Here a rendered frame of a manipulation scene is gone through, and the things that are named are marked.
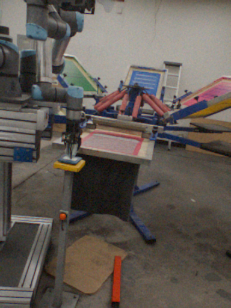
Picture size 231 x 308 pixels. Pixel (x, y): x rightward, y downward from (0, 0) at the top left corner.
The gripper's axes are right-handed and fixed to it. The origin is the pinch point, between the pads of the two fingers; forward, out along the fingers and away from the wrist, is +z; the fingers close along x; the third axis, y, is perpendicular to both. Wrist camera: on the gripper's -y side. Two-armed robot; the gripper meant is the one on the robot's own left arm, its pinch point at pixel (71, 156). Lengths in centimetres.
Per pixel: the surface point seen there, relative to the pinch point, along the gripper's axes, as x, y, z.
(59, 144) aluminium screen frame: -13.3, -17.3, -0.2
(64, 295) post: 1, -8, 97
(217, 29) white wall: 126, -488, -152
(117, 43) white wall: -70, -490, -106
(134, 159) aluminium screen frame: 31.5, -17.0, 1.0
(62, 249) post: 0, 2, 55
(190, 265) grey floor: 88, -70, 98
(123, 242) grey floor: 29, -82, 98
